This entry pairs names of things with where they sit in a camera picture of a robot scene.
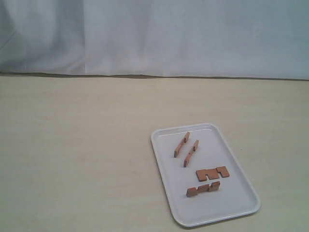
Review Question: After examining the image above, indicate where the white backdrop cloth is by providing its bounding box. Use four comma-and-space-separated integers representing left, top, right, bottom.
0, 0, 309, 79

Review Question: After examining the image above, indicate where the wooden notched bar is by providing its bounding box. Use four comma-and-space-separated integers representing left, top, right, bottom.
183, 140, 199, 167
186, 181, 221, 197
196, 166, 230, 182
173, 132, 190, 158

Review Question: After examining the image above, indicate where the white plastic tray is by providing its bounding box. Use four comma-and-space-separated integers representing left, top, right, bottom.
151, 123, 261, 228

